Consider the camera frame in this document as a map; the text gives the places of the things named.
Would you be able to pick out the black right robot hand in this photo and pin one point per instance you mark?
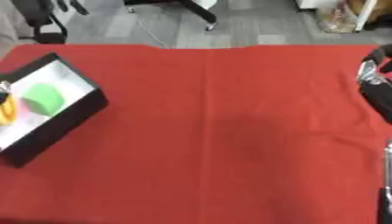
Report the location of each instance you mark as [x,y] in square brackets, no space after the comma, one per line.
[380,97]

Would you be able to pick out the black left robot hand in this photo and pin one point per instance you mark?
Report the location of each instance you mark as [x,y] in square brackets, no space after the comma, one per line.
[3,92]

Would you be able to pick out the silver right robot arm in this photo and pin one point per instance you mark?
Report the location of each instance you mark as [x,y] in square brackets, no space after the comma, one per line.
[388,201]

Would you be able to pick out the black box white inside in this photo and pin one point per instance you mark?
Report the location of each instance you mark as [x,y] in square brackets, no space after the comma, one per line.
[56,128]

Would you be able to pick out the yellow toy fruit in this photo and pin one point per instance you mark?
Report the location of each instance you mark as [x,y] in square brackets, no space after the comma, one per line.
[7,114]

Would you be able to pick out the green cylinder block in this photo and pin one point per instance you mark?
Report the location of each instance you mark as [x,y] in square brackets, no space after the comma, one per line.
[44,99]

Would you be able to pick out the black office chair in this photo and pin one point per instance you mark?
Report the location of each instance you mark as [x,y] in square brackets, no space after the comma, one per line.
[42,20]

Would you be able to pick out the clear plastic bag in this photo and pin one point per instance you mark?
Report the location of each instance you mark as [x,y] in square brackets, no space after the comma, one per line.
[337,20]

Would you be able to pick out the white post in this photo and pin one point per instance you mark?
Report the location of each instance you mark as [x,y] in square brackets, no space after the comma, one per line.
[366,14]

